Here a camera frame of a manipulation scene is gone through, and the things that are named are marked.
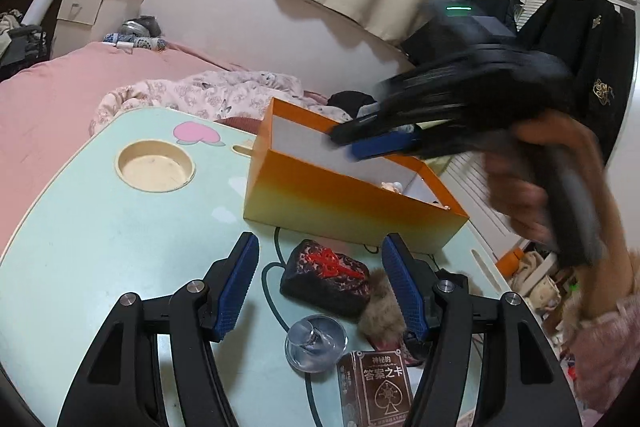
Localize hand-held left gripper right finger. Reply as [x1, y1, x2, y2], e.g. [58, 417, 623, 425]
[381, 233, 583, 427]

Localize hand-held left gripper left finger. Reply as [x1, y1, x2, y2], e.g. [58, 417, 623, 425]
[57, 232, 261, 427]

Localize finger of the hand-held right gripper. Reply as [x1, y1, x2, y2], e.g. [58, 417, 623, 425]
[327, 49, 501, 146]
[352, 114, 501, 160]

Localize brown fur pompom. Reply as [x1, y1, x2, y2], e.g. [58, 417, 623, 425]
[357, 269, 407, 350]

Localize black red patterned pouch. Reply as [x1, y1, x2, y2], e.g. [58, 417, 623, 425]
[280, 239, 371, 320]

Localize orange cardboard box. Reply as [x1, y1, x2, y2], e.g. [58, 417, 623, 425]
[243, 97, 470, 254]

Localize person's right forearm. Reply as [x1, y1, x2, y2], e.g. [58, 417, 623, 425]
[565, 147, 640, 413]

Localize person's right hand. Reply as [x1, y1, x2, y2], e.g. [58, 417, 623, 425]
[487, 114, 598, 253]

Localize black crumpled cloth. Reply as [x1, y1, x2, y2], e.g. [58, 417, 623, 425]
[327, 91, 378, 118]

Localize clear glass dish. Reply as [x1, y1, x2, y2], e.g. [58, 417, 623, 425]
[285, 314, 348, 373]

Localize brown card deck box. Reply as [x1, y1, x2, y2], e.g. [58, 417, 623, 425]
[336, 348, 415, 427]

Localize orange storage box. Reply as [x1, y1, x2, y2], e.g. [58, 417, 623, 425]
[496, 251, 526, 278]

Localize black jacket gold emblem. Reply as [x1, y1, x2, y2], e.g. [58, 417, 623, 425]
[515, 0, 636, 162]

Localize pink floral quilt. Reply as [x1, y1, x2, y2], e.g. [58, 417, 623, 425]
[90, 71, 331, 138]

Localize blue white patterned cloth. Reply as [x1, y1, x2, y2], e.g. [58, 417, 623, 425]
[104, 32, 167, 54]

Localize pink bed sheet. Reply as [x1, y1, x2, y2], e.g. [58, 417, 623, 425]
[0, 39, 251, 253]

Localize dark grey bundle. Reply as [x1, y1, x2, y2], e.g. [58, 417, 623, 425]
[122, 16, 163, 36]

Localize cream bedside cabinet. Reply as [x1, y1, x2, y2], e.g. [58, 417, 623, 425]
[52, 0, 146, 58]

